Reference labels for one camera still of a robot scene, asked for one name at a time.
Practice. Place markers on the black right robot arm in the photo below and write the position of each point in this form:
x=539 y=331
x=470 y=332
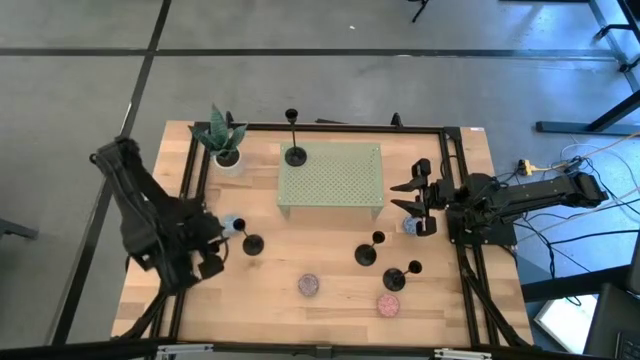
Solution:
x=540 y=192

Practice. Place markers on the green snake plant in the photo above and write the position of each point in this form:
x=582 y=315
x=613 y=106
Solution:
x=218 y=135

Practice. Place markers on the dark grey floor stand foot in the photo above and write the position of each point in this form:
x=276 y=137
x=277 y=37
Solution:
x=15 y=229

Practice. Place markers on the yellow power strip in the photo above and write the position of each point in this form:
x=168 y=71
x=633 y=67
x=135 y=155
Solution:
x=525 y=167

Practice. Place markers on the black metal candlestick holder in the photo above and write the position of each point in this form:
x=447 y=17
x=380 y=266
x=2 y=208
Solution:
x=394 y=280
x=365 y=255
x=253 y=245
x=295 y=156

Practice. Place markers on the black crossbar silver brackets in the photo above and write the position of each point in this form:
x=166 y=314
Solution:
x=320 y=351

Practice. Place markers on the white flat board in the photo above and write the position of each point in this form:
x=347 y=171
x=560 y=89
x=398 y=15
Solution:
x=567 y=322

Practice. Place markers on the pink patterned candle tin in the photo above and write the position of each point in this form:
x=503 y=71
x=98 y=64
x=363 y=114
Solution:
x=388 y=305

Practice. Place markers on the light blue patterned candle tin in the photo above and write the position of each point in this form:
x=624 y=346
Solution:
x=228 y=226

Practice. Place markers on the maroon white patterned candle tin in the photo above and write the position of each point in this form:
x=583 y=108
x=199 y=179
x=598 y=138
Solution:
x=308 y=285

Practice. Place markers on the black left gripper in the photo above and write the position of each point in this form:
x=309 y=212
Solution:
x=205 y=230

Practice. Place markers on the black floor beam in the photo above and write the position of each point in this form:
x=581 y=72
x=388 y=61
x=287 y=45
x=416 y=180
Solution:
x=575 y=285

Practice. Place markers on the black desk leg frame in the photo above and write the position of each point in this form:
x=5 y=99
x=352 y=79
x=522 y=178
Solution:
x=565 y=128

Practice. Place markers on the white round plant pot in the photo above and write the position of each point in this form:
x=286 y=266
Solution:
x=231 y=170

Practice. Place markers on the black aluminium table frame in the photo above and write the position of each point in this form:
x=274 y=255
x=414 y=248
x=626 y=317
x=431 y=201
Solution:
x=350 y=128

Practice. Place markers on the dark blue white candle tin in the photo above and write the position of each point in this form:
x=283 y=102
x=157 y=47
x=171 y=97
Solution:
x=408 y=226

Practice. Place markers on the green perforated metal shelf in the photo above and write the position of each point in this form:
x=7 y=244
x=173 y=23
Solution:
x=340 y=180

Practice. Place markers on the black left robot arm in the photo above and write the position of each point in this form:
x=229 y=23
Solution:
x=145 y=215

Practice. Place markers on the black tripod leg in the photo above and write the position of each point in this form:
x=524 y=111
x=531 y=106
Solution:
x=420 y=11

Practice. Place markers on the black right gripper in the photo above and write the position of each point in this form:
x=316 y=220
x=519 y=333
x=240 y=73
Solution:
x=437 y=195

